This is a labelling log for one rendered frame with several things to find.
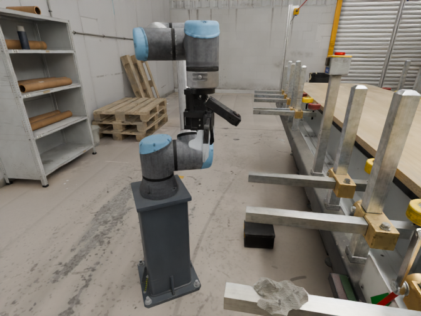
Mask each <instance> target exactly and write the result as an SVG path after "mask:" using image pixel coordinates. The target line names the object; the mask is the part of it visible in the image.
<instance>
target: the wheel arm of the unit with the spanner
mask: <svg viewBox="0 0 421 316"><path fill-rule="evenodd" d="M260 298H261V295H260V294H259V293H258V292H257V291H255V289H254V286H250V285H242V284H237V283H229V282H226V285H225V291H224V309H226V310H233V311H237V312H244V313H251V314H256V315H263V316H285V315H283V314H278V313H274V314H272V315H271V313H268V311H266V310H264V309H262V308H259V306H258V305H257V301H258V300H259V299H260ZM308 300H309V301H308V302H306V303H303V305H302V308H300V309H299V310H298V309H297V310H295V309H292V310H290V311H288V314H287V316H421V311H416V310H408V309H403V308H395V307H388V306H383V305H375V304H370V303H362V302H354V301H349V300H342V299H337V298H329V297H321V296H316V295H308Z"/></svg>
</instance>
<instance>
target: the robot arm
mask: <svg viewBox="0 0 421 316"><path fill-rule="evenodd" d="M219 34H220V30H219V23H218V22H217V21H203V20H188V21H186V22H184V23H163V22H154V23H151V24H149V25H148V26H147V27H146V28H142V27H138V28H133V43H134V49H135V57H136V59H137V60H139V61H176V69H177V87H178V96H179V115H180V132H179V133H178V134H177V139H176V140H175V139H174V140H172V138H171V136H170V135H167V134H156V135H150V136H148V137H145V138H144V139H142V140H141V141H140V143H139V153H140V162H141V168H142V181H141V185H140V194H141V195H142V196H143V197H144V198H146V199H151V200H161V199H167V198H170V197H172V196H173V195H175V194H176V193H177V192H178V190H179V184H178V182H177V180H176V178H175V176H174V171H186V170H195V169H206V168H210V166H211V165H212V161H213V155H214V144H213V143H214V113H216V114H218V115H219V116H221V117H222V118H224V119H225V120H227V121H228V122H229V123H230V124H232V125H234V126H236V127H237V126H238V125H239V123H240V122H241V116H240V115H239V114H238V113H237V112H235V111H233V110H231V109H230V108H228V107H227V106H225V105H224V104H222V103H221V102H219V101H218V100H216V99H215V98H213V97H212V96H210V97H209V99H208V100H207V98H208V94H213V93H215V88H216V87H218V86H219ZM206 100H207V101H206Z"/></svg>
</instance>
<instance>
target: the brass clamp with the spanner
mask: <svg viewBox="0 0 421 316"><path fill-rule="evenodd" d="M405 281H406V282H407V283H408V286H409V290H410V291H409V294H408V296H404V298H403V301H404V303H405V305H406V306H407V308H408V309H409V310H416V311H421V287H420V285H419V284H420V282H421V274H420V273H414V274H411V275H408V276H407V277H406V279H405Z"/></svg>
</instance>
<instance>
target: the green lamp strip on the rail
mask: <svg viewBox="0 0 421 316"><path fill-rule="evenodd" d="M339 276H340V278H341V281H342V284H343V287H344V289H345V292H346V295H347V297H348V300H349V301H354V302H357V301H356V298H355V295H354V293H353V290H352V288H351V285H350V283H349V280H348V278H347V277H346V275H339Z"/></svg>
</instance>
